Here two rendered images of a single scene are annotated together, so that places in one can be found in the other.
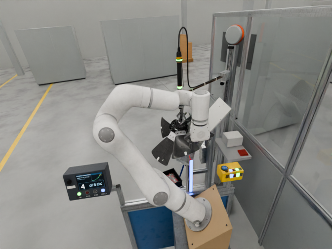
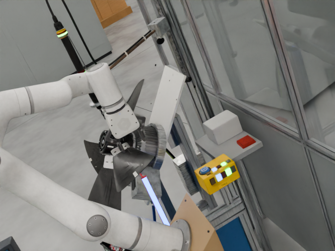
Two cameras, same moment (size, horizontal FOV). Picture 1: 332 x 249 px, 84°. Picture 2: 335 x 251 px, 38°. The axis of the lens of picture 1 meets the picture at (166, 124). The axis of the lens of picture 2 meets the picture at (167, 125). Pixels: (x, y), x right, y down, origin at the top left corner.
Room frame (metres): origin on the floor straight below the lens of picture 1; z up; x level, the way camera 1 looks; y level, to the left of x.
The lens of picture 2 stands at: (-0.80, -0.14, 2.21)
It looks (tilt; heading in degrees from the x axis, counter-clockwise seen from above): 26 degrees down; 354
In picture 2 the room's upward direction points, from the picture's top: 24 degrees counter-clockwise
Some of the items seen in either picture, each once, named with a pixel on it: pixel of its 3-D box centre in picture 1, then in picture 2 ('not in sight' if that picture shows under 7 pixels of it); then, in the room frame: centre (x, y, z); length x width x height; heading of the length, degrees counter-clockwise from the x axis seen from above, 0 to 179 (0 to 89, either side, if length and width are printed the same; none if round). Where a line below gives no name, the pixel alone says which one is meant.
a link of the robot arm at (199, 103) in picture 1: (199, 104); (102, 83); (0.81, -0.17, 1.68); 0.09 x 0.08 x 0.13; 14
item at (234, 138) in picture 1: (231, 138); (221, 126); (1.56, -0.68, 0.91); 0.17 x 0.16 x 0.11; 96
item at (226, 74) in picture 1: (225, 75); (159, 26); (1.72, -0.60, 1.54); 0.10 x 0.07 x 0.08; 131
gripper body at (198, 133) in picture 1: (199, 129); (120, 118); (0.81, -0.17, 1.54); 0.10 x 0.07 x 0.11; 96
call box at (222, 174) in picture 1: (229, 172); (217, 175); (0.98, -0.45, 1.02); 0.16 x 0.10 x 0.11; 96
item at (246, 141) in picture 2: (242, 152); (246, 141); (1.37, -0.73, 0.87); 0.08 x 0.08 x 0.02; 1
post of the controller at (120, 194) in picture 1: (120, 195); not in sight; (0.90, 0.37, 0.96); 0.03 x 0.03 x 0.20; 6
